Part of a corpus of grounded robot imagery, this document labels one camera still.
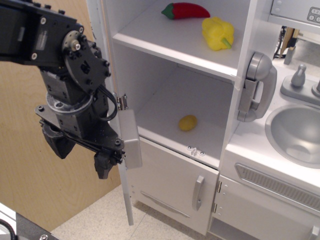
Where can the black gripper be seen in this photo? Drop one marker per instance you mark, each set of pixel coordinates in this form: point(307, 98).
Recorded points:
point(87, 124)

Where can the silver toy sink basin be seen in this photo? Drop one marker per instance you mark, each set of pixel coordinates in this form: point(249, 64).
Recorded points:
point(294, 132)

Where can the white oven door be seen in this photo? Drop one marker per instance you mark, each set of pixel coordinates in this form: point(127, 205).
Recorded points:
point(244, 213)

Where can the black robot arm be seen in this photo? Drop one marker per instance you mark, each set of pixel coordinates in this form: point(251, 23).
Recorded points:
point(74, 73)

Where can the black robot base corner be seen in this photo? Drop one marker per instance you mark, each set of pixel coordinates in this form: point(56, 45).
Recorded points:
point(23, 228)

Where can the small yellow toy lemon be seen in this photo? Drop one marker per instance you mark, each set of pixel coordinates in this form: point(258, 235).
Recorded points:
point(187, 123)

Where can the silver toy faucet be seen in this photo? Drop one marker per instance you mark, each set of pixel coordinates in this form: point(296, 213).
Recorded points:
point(297, 86)

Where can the silver freezer door handle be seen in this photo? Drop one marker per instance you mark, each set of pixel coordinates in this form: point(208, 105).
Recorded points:
point(196, 197)

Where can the yellow plush bell pepper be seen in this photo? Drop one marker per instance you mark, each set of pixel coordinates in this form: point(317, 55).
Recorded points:
point(217, 33)

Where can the grey toy microwave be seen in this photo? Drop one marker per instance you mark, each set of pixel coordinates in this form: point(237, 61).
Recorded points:
point(303, 15)

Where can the silver toy telephone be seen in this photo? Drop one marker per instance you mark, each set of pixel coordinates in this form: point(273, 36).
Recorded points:
point(258, 89)

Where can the red plush chili pepper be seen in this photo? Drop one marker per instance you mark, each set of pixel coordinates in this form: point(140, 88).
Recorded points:
point(184, 10)

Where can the silver oven vent panel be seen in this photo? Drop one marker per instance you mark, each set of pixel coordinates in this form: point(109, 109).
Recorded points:
point(279, 187)

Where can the white lower freezer door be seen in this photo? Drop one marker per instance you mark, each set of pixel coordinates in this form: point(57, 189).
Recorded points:
point(166, 182)

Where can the silver ice dispenser panel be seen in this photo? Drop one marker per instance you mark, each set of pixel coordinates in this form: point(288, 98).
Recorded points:
point(130, 135)

